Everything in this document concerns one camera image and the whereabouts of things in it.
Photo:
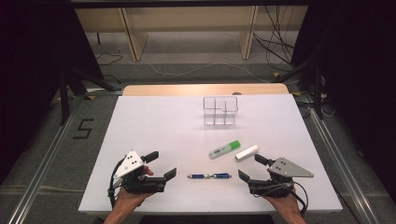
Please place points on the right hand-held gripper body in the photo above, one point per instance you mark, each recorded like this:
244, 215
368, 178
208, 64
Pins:
289, 169

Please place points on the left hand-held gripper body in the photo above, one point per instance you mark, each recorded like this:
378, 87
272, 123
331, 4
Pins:
129, 165

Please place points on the white cylindrical tube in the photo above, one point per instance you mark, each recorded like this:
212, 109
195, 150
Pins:
247, 153

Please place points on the blue ballpoint pen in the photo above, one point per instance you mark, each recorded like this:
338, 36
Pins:
222, 175

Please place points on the green highlighter pen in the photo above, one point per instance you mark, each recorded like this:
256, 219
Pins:
224, 150

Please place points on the clear acrylic desk organizer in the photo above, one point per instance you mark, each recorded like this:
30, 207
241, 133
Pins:
219, 121

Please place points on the person's left hand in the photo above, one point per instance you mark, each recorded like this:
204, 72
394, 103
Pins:
130, 199

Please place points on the person's right hand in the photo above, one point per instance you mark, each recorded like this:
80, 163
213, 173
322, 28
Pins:
288, 204

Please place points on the round dark table grommet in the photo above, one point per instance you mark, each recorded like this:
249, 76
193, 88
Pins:
236, 93

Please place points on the light wooden table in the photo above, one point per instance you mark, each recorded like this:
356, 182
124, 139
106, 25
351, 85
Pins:
186, 90

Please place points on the black metal stand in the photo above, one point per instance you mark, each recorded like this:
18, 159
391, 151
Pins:
63, 99
317, 93

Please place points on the black curtain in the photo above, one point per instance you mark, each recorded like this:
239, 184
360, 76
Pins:
358, 77
31, 77

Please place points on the light wooden desk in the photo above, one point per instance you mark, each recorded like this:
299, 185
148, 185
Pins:
186, 18

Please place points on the aluminium floor rail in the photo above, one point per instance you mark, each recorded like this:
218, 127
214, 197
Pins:
41, 174
346, 174

